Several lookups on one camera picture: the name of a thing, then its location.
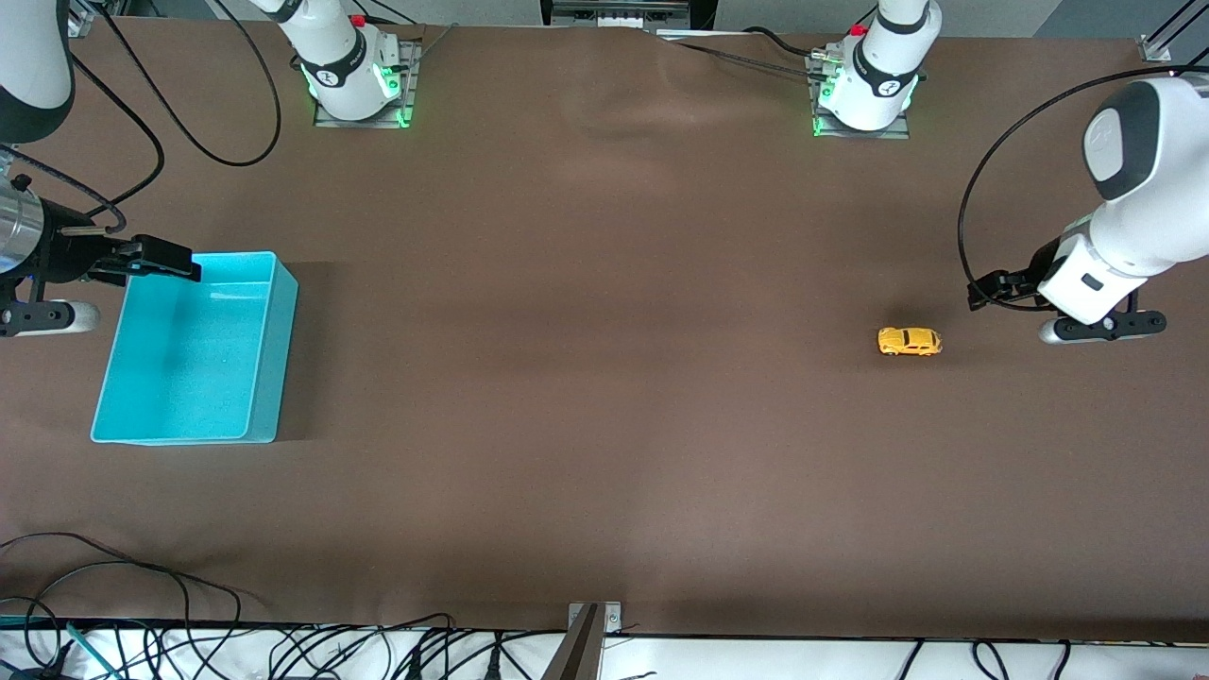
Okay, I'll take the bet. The teal strap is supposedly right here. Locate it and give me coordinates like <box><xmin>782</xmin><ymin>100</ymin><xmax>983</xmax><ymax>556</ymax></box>
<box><xmin>64</xmin><ymin>621</ymin><xmax>119</xmax><ymax>680</ymax></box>

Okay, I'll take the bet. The long black loop cable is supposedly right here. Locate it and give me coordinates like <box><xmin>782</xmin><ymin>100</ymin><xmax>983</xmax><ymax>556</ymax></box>
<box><xmin>0</xmin><ymin>532</ymin><xmax>244</xmax><ymax>680</ymax></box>

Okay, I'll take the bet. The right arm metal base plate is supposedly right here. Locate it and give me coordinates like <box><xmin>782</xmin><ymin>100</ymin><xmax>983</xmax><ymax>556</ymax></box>
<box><xmin>314</xmin><ymin>38</ymin><xmax>422</xmax><ymax>128</ymax></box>

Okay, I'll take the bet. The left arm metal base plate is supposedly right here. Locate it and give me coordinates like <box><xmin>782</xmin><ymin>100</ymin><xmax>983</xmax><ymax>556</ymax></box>
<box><xmin>810</xmin><ymin>52</ymin><xmax>911</xmax><ymax>141</ymax></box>

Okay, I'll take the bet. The aluminium profile post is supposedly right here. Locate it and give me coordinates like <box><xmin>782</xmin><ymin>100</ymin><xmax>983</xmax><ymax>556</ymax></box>
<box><xmin>1138</xmin><ymin>0</ymin><xmax>1209</xmax><ymax>62</ymax></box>
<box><xmin>66</xmin><ymin>0</ymin><xmax>124</xmax><ymax>39</ymax></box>

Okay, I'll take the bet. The dark camera pole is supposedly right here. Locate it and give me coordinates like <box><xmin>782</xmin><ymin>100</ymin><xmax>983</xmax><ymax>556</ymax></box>
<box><xmin>540</xmin><ymin>604</ymin><xmax>603</xmax><ymax>680</ymax></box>

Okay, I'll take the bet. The braided black table cable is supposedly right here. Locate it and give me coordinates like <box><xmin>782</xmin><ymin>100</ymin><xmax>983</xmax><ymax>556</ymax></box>
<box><xmin>661</xmin><ymin>36</ymin><xmax>827</xmax><ymax>77</ymax></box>

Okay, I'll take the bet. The small metal bracket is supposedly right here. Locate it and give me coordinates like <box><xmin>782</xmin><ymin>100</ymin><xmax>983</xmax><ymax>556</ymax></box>
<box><xmin>568</xmin><ymin>601</ymin><xmax>622</xmax><ymax>636</ymax></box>

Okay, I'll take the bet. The black looping right arm cable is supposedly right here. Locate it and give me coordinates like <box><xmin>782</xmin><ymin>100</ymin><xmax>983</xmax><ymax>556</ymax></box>
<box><xmin>94</xmin><ymin>0</ymin><xmax>282</xmax><ymax>167</ymax></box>

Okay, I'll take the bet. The smooth black table cable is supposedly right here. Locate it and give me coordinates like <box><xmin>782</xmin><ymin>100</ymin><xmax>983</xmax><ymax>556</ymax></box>
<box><xmin>744</xmin><ymin>25</ymin><xmax>832</xmax><ymax>58</ymax></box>

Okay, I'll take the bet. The yellow beetle toy car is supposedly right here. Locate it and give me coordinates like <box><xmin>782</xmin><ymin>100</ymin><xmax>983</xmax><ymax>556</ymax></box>
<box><xmin>877</xmin><ymin>326</ymin><xmax>945</xmax><ymax>358</ymax></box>

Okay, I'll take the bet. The black arched cable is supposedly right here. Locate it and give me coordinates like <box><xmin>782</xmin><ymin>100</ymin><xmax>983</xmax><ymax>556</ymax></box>
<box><xmin>24</xmin><ymin>562</ymin><xmax>195</xmax><ymax>680</ymax></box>

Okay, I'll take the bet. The black metal frame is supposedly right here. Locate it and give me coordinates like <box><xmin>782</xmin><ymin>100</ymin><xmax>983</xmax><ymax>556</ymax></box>
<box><xmin>540</xmin><ymin>0</ymin><xmax>719</xmax><ymax>34</ymax></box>

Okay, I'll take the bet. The turquoise plastic bin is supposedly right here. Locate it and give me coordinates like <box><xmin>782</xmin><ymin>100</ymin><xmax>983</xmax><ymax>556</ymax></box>
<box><xmin>91</xmin><ymin>250</ymin><xmax>299</xmax><ymax>445</ymax></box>

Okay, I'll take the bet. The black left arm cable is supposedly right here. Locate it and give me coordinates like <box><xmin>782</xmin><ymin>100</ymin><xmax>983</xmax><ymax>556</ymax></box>
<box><xmin>957</xmin><ymin>66</ymin><xmax>1177</xmax><ymax>289</ymax></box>

